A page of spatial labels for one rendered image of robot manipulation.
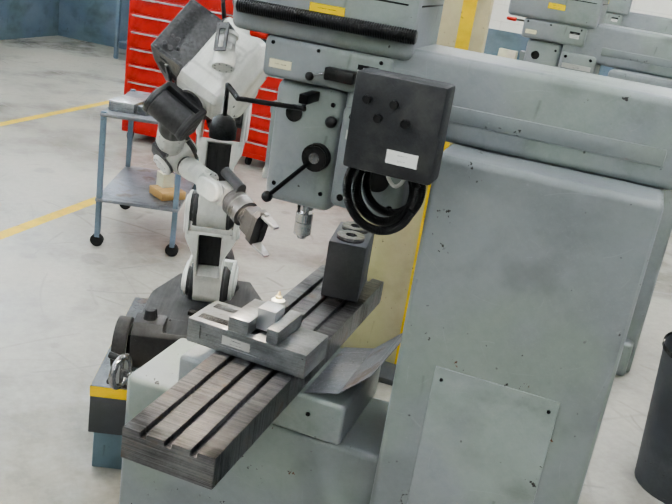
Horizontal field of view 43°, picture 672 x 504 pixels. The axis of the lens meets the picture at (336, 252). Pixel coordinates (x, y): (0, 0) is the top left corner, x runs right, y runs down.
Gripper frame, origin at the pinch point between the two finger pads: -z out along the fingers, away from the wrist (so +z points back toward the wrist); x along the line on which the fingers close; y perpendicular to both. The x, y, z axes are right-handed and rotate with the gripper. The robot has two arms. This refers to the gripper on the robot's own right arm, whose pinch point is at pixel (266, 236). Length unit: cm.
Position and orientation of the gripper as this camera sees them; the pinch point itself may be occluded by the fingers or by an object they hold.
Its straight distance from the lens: 257.8
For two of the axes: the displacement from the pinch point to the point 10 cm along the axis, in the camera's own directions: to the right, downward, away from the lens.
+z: -6.0, -6.2, 5.1
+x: 3.2, -7.7, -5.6
